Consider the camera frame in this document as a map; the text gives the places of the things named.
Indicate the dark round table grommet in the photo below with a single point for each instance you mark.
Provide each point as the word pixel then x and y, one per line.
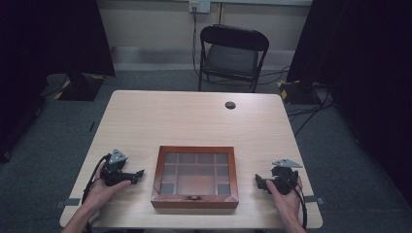
pixel 230 105

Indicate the black stand base striped tape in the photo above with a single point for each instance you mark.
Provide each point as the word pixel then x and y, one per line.
pixel 81 87
pixel 298 92

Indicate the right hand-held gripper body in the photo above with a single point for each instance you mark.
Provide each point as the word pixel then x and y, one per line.
pixel 285 179

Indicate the person's right hand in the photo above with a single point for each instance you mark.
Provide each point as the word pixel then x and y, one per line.
pixel 286 204

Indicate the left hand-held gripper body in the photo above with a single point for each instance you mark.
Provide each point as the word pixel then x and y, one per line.
pixel 113 173

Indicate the wooden box with glass lid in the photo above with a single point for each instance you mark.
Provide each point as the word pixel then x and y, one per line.
pixel 195 176

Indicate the black folding chair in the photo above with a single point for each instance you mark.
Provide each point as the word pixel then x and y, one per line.
pixel 231 58

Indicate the person's left hand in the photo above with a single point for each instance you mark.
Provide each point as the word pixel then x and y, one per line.
pixel 102 194

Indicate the dark curtain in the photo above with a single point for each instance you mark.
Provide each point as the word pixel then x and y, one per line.
pixel 39 58
pixel 366 64

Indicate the white wall socket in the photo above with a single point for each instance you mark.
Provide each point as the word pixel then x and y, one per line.
pixel 199 6

